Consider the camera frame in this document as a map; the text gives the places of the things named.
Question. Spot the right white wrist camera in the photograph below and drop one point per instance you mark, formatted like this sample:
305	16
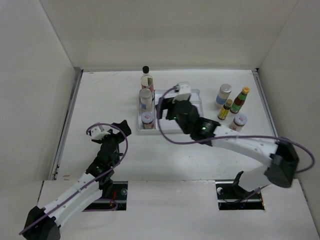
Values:
183	91

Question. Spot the clear bottle black cap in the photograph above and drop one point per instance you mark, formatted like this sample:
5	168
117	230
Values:
147	81

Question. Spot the silver-lid spice jar blue label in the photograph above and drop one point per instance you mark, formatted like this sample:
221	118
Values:
223	95

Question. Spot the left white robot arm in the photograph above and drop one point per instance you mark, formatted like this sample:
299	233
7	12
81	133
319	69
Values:
46	223

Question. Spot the red-lid spice jar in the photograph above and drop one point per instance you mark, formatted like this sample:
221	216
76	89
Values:
147	119
238	122

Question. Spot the small yellow label bottle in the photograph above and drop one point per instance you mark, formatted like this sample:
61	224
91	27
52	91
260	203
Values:
225	110

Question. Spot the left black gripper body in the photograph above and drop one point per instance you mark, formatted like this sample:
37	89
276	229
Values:
115	137

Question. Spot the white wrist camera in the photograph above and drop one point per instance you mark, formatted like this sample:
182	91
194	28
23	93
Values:
183	91
97	132

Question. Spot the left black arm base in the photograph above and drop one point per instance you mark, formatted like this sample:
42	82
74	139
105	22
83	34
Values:
113	199

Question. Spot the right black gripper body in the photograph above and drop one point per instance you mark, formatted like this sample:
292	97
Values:
172	114

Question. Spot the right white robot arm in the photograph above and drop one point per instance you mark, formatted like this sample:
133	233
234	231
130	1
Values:
278	157

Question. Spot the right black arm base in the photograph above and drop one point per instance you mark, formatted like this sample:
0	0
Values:
231	197

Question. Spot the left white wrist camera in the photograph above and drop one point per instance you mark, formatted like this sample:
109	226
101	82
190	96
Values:
97	132

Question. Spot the white divided organizer tray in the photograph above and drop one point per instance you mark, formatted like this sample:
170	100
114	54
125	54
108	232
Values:
167	122

